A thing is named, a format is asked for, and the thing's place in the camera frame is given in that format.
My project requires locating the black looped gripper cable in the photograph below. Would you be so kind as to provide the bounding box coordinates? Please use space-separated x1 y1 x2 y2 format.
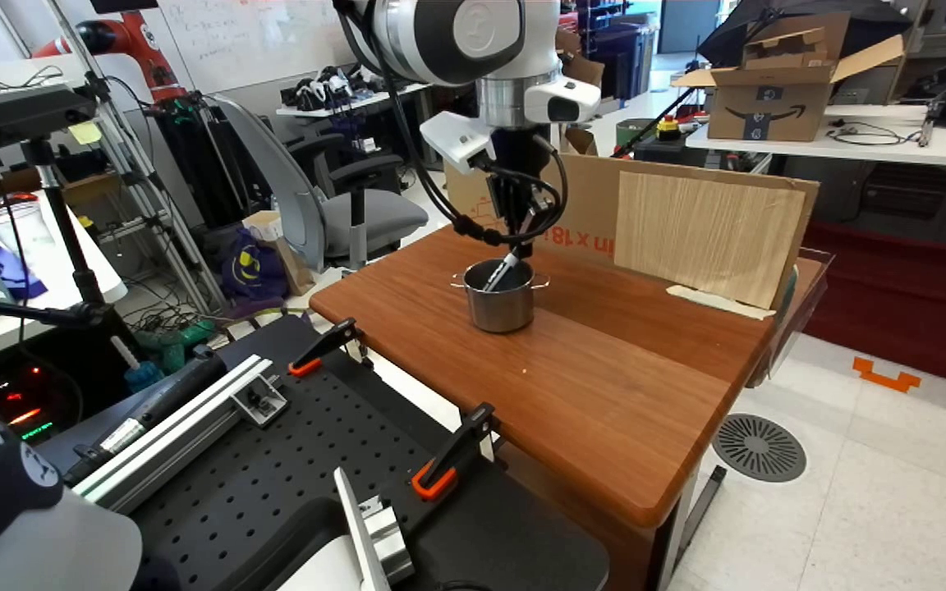
332 0 570 253

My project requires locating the black camera on tripod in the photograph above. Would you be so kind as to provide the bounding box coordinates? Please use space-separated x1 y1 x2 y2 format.
0 86 101 148

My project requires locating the open Amazon cardboard box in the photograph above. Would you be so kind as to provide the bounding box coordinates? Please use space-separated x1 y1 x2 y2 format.
674 10 911 144

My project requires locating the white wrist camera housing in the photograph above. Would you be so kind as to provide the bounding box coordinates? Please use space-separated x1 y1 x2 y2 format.
417 105 497 172

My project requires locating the silver metal cup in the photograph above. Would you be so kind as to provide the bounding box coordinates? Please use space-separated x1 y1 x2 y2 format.
448 258 553 340

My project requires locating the white side table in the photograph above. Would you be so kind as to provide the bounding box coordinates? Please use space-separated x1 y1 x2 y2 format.
0 193 132 378

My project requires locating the light wood panel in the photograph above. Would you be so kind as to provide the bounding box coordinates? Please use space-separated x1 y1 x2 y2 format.
610 160 823 317

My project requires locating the yellow red emergency stop button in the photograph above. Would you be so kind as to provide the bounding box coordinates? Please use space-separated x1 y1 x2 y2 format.
650 112 690 140

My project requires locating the grey office chair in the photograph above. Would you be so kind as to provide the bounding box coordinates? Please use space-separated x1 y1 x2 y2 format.
206 91 433 274

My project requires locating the white office desk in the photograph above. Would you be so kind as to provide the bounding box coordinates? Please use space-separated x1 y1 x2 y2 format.
684 103 946 175

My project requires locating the black clamp with orange handle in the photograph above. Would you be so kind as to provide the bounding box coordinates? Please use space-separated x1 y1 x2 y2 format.
287 317 361 380
406 401 498 505

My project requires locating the aluminium extrusion rail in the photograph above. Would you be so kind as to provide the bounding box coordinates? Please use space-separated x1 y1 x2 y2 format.
66 347 291 511
329 464 417 591

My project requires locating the black tripod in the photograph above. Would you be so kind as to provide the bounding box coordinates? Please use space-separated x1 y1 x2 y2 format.
0 138 125 336

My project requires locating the blue plastic object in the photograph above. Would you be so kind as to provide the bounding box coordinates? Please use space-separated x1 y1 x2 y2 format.
0 236 48 305

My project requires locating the grey metal table leg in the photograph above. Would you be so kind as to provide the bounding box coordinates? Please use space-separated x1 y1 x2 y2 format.
658 464 732 591

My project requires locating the metal wire rack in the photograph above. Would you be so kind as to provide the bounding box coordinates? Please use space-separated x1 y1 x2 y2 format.
45 0 228 321

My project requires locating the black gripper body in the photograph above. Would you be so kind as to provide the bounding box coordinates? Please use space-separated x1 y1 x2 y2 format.
485 123 558 217

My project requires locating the purple bag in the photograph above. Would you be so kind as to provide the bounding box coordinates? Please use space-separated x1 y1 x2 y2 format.
209 220 291 318

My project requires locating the large brown cardboard sheet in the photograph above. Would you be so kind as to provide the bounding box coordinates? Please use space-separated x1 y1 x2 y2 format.
440 138 632 264

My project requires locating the black controller with red lights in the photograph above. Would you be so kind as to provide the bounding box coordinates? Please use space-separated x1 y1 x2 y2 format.
0 357 90 448

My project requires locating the black perforated breadboard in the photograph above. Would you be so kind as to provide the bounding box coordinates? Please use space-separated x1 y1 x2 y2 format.
48 311 613 591

